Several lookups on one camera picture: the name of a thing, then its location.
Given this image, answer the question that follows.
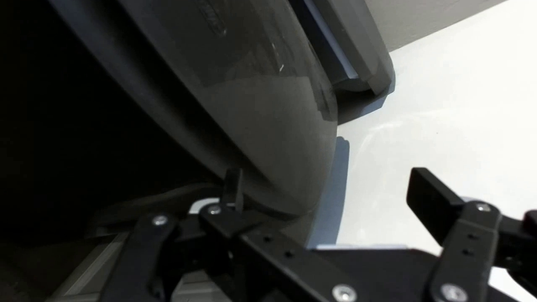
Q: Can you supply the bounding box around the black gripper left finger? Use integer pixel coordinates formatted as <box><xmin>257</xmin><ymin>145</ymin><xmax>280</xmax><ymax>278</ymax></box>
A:
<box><xmin>99</xmin><ymin>165</ymin><xmax>371</xmax><ymax>302</ymax></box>

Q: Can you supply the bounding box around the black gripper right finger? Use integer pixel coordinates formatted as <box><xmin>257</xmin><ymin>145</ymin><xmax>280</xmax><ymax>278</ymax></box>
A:
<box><xmin>404</xmin><ymin>165</ymin><xmax>537</xmax><ymax>302</ymax></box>

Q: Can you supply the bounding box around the black trash can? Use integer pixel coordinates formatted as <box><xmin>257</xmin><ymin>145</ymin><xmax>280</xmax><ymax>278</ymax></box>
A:
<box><xmin>48</xmin><ymin>0</ymin><xmax>340</xmax><ymax>221</ymax></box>

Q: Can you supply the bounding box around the grey rectangular step bin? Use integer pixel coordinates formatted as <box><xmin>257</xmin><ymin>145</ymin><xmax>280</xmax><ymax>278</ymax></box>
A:
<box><xmin>290</xmin><ymin>0</ymin><xmax>397</xmax><ymax>125</ymax></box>

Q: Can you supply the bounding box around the black round bin body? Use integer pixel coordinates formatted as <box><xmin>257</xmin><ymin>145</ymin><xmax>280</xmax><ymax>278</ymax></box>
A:
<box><xmin>0</xmin><ymin>0</ymin><xmax>236</xmax><ymax>248</ymax></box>

